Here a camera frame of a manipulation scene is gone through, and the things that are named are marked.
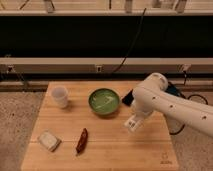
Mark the right wall outlet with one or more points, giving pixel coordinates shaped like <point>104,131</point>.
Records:
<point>185,67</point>

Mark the blue floor device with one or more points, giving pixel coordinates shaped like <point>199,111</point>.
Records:
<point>174,91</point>

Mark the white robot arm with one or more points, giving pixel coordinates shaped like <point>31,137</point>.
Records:
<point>150,95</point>

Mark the black rectangular block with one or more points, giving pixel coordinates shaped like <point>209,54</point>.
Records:
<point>128,99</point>

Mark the white plastic bottle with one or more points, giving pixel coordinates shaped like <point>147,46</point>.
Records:
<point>133,123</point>

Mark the brown red chili pepper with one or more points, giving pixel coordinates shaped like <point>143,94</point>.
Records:
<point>82,141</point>

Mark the green ceramic bowl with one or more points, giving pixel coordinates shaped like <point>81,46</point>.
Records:
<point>104,101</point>

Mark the translucent plastic cup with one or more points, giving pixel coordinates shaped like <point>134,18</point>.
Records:
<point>60,96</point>

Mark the left wall outlet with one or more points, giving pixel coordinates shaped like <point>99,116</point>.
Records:
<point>10,69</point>

